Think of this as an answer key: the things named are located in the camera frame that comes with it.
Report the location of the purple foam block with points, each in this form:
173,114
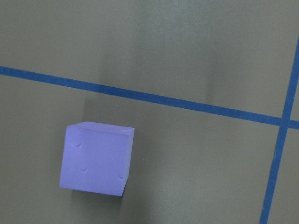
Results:
96,158

